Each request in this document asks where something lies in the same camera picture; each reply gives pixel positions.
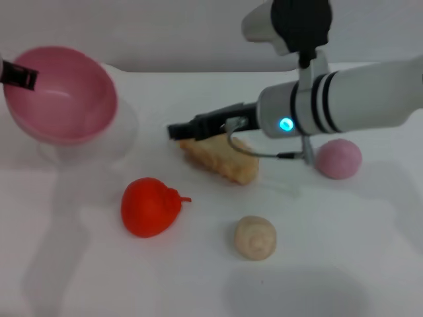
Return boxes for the pink plastic bowl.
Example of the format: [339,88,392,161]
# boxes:
[3,46,119,145]

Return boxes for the orange toy fruit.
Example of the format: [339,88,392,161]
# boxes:
[120,176,193,239]

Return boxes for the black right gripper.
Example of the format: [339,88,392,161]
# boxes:
[167,102,262,142]

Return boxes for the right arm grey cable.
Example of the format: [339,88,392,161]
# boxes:
[224,116,315,165]

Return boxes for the long golden bread loaf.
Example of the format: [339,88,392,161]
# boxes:
[179,136,260,186]

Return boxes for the pink round bun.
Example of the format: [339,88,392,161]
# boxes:
[315,138,363,180]

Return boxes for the beige round bun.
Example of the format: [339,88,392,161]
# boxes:
[233,215,278,262]

